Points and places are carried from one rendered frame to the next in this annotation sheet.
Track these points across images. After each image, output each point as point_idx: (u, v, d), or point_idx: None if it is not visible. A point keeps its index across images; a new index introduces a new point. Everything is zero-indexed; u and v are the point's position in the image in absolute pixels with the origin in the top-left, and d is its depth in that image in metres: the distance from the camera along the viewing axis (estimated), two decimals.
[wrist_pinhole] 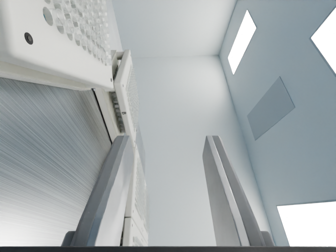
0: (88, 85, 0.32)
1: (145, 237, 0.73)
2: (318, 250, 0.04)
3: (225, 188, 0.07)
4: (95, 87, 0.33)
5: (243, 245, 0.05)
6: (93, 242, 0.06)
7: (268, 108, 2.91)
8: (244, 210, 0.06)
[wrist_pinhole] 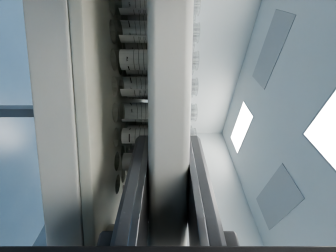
0: None
1: None
2: (318, 250, 0.04)
3: (194, 188, 0.07)
4: None
5: (202, 245, 0.05)
6: (134, 242, 0.06)
7: (277, 194, 2.80)
8: (209, 210, 0.06)
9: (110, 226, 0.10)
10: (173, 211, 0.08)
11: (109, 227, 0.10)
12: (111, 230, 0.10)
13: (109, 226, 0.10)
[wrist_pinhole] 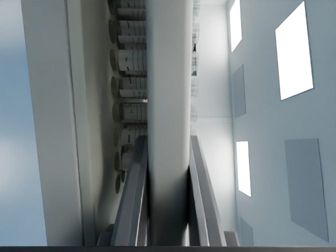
0: None
1: None
2: (318, 250, 0.04)
3: (194, 188, 0.07)
4: None
5: (202, 245, 0.05)
6: (134, 242, 0.06)
7: None
8: (209, 210, 0.06)
9: (111, 226, 0.10)
10: (173, 211, 0.08)
11: (110, 227, 0.10)
12: (112, 230, 0.10)
13: (110, 226, 0.10)
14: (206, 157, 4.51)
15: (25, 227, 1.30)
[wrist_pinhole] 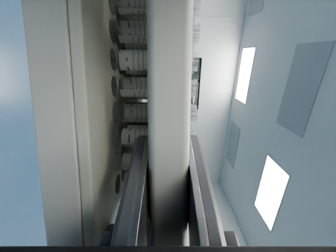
0: None
1: None
2: (318, 250, 0.04)
3: (194, 188, 0.07)
4: None
5: (202, 245, 0.05)
6: (134, 242, 0.06)
7: None
8: (209, 210, 0.06)
9: (110, 226, 0.10)
10: (173, 211, 0.08)
11: (109, 227, 0.10)
12: (112, 230, 0.10)
13: (110, 226, 0.10)
14: (208, 65, 4.32)
15: None
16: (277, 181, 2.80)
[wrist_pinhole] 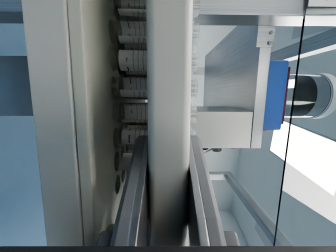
0: None
1: None
2: (318, 250, 0.04)
3: (194, 188, 0.07)
4: None
5: (202, 245, 0.05)
6: (134, 242, 0.06)
7: None
8: (209, 210, 0.06)
9: (111, 226, 0.10)
10: (173, 211, 0.08)
11: (110, 227, 0.10)
12: (112, 230, 0.10)
13: (110, 226, 0.10)
14: None
15: None
16: None
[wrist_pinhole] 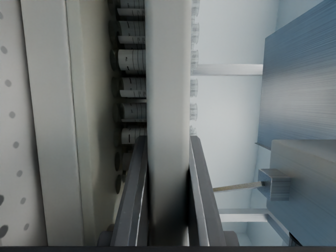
0: None
1: None
2: (318, 250, 0.04)
3: (194, 188, 0.07)
4: None
5: (202, 245, 0.05)
6: (134, 242, 0.06)
7: None
8: (209, 210, 0.06)
9: (111, 226, 0.10)
10: (173, 211, 0.08)
11: (110, 227, 0.10)
12: (112, 230, 0.10)
13: (110, 226, 0.10)
14: None
15: None
16: None
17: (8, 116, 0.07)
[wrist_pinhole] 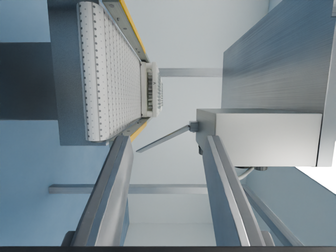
0: None
1: None
2: (318, 250, 0.04)
3: (225, 188, 0.07)
4: None
5: (243, 245, 0.05)
6: (93, 242, 0.06)
7: None
8: (244, 210, 0.06)
9: (147, 110, 0.80)
10: (155, 106, 0.77)
11: (147, 110, 0.79)
12: (147, 110, 0.79)
13: (147, 110, 0.80)
14: None
15: None
16: None
17: (140, 95, 0.76)
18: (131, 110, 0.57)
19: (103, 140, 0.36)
